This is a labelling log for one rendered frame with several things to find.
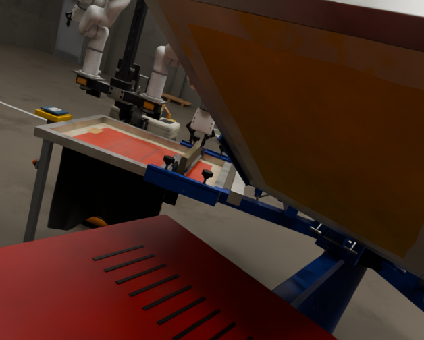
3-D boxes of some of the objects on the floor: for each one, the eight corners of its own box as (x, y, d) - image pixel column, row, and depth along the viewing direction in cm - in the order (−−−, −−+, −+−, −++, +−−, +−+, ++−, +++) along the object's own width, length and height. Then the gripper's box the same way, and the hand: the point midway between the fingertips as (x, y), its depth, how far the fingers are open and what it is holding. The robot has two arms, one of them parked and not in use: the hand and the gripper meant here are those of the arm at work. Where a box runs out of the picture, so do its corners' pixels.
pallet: (192, 106, 1140) (193, 103, 1137) (186, 108, 1060) (186, 104, 1057) (159, 94, 1152) (160, 91, 1149) (150, 94, 1072) (150, 91, 1069)
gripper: (188, 102, 150) (177, 140, 155) (225, 115, 149) (211, 152, 154) (192, 100, 157) (180, 137, 162) (226, 113, 156) (214, 150, 161)
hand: (196, 141), depth 158 cm, fingers open, 4 cm apart
